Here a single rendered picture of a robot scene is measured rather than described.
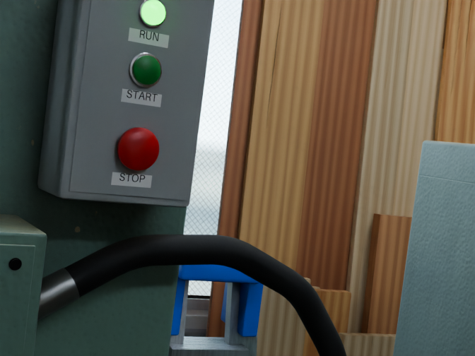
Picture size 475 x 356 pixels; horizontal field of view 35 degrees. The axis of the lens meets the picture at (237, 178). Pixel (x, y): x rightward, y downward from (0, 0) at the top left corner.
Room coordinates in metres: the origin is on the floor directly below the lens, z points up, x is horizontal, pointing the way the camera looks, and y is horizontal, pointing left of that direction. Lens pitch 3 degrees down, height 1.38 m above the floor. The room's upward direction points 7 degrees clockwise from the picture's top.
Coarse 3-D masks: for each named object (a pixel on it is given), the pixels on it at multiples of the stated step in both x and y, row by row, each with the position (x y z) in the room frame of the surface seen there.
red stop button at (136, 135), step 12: (132, 132) 0.51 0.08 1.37; (144, 132) 0.51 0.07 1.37; (120, 144) 0.51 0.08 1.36; (132, 144) 0.51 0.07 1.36; (144, 144) 0.51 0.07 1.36; (156, 144) 0.52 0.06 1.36; (120, 156) 0.51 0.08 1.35; (132, 156) 0.51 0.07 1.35; (144, 156) 0.51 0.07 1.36; (156, 156) 0.52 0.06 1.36; (132, 168) 0.51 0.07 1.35; (144, 168) 0.52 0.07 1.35
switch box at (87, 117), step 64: (64, 0) 0.53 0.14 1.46; (128, 0) 0.51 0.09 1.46; (192, 0) 0.54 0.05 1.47; (64, 64) 0.52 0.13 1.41; (128, 64) 0.52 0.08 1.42; (192, 64) 0.54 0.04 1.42; (64, 128) 0.50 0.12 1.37; (128, 128) 0.52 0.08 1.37; (192, 128) 0.54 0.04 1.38; (64, 192) 0.50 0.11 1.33; (128, 192) 0.52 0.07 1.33
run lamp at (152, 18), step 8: (144, 0) 0.52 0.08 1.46; (152, 0) 0.52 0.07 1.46; (144, 8) 0.51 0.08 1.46; (152, 8) 0.52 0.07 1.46; (160, 8) 0.52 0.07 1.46; (144, 16) 0.51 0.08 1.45; (152, 16) 0.52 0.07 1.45; (160, 16) 0.52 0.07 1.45; (144, 24) 0.52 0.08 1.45; (152, 24) 0.52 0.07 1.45; (160, 24) 0.52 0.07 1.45
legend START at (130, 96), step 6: (126, 90) 0.52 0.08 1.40; (132, 90) 0.52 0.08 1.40; (126, 96) 0.52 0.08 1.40; (132, 96) 0.52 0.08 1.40; (138, 96) 0.52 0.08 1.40; (144, 96) 0.52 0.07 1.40; (150, 96) 0.53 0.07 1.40; (156, 96) 0.53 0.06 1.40; (132, 102) 0.52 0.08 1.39; (138, 102) 0.52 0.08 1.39; (144, 102) 0.52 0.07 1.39; (150, 102) 0.53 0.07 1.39; (156, 102) 0.53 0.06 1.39
